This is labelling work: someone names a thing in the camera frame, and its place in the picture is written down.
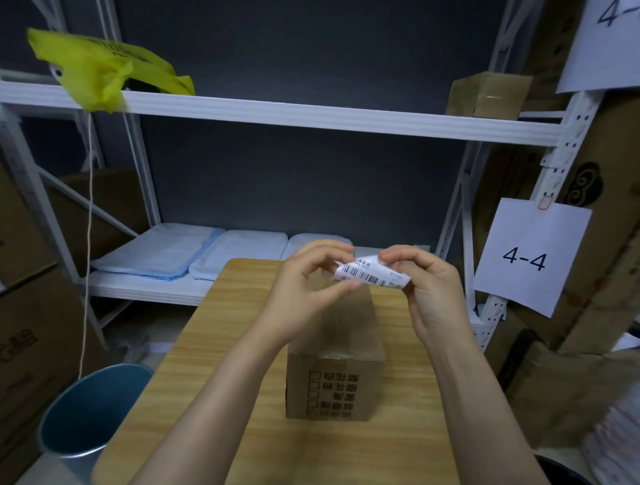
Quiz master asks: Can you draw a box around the white wrapped bundle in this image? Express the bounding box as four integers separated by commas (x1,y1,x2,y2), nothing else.
582,385,640,485

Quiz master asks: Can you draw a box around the small taped cardboard box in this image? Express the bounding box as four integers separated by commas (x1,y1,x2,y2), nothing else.
445,71,534,122

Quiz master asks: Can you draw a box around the printed brown cardboard box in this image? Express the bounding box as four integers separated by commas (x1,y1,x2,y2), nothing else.
285,278,387,421

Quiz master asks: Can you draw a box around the person's left hand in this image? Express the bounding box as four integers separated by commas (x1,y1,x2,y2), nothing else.
260,240,362,346

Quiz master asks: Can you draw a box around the white metal shelving rack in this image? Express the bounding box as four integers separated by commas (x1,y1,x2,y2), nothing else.
0,0,607,353

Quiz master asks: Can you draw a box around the white paper shelf sign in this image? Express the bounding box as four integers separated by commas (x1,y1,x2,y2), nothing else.
555,0,640,95
472,198,594,318

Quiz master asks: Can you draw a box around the person's left forearm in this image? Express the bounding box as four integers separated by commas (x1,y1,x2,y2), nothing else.
129,315,304,485

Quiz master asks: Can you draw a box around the blue round waste bin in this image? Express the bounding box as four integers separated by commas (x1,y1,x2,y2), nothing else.
37,363,156,485

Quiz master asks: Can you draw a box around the light blue folded pad pack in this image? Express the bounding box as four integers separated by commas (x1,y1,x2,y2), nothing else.
282,232,357,261
188,229,290,282
91,223,227,282

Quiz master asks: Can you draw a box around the large brown cardboard carton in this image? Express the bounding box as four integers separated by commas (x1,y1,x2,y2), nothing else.
0,159,60,292
0,264,112,485

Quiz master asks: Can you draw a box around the person's right hand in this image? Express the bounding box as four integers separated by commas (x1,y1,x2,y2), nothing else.
378,245,476,350

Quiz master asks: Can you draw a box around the white string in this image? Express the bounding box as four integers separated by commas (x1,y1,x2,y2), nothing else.
77,111,96,381

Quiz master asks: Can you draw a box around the person's right forearm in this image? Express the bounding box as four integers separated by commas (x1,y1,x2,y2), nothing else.
421,324,545,485

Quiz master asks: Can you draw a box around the white barcode label sticker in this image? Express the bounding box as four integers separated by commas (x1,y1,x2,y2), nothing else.
334,256,413,289

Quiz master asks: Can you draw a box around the black round container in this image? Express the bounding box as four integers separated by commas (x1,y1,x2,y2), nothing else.
533,454,596,485

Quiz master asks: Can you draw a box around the yellow plastic bag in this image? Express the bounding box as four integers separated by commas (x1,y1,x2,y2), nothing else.
27,28,196,114

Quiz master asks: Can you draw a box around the tall brown carton with emblem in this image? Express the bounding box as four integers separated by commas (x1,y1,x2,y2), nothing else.
547,90,640,356

